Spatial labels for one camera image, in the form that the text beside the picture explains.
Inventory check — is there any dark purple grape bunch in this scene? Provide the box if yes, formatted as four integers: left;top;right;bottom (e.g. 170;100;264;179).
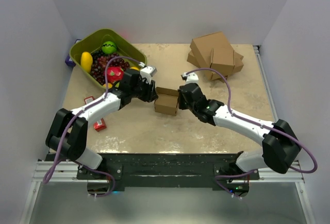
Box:
90;50;130;85

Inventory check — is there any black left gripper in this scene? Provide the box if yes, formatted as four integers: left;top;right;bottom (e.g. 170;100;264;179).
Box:
130;77;158;103

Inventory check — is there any small yellow fruit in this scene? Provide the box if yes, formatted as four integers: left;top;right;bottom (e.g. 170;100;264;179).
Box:
103;83;113;89

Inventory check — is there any green plastic basket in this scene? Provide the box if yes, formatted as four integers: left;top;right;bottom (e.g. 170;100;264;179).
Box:
70;29;147;90

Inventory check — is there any yellow mango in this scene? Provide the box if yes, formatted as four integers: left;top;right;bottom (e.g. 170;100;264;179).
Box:
80;51;93;74

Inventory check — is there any red dragon fruit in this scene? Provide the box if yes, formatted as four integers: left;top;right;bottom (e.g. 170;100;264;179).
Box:
106;66;124;83

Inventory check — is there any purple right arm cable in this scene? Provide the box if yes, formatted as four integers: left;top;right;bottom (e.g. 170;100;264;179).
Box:
184;68;318;199

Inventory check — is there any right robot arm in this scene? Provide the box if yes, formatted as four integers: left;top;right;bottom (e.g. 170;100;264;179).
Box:
178;83;301;179

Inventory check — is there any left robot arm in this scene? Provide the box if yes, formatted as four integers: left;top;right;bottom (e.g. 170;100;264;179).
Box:
45;66;158;179

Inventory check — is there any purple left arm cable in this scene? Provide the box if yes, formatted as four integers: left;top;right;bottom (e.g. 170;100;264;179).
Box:
42;56;146;199

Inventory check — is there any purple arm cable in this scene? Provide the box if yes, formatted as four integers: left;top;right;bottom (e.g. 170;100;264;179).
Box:
184;68;318;199
42;56;146;199

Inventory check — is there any red snack packet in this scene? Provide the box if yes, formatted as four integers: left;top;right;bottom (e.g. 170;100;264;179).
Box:
84;96;107;132

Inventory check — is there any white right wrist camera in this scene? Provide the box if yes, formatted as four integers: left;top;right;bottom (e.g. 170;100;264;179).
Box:
181;72;199;84

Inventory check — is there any blue box behind basket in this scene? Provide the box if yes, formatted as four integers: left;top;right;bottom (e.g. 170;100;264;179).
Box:
65;54;76;67

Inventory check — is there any orange fruit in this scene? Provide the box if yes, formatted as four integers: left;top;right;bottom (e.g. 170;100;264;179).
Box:
130;67;140;71

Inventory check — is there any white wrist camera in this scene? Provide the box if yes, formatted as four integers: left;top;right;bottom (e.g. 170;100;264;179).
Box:
140;65;157;84
181;72;199;84

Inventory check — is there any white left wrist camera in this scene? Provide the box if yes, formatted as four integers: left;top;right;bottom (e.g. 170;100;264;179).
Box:
140;65;157;84

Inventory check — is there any green apple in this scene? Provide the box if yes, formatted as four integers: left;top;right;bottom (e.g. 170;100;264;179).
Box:
101;41;117;54

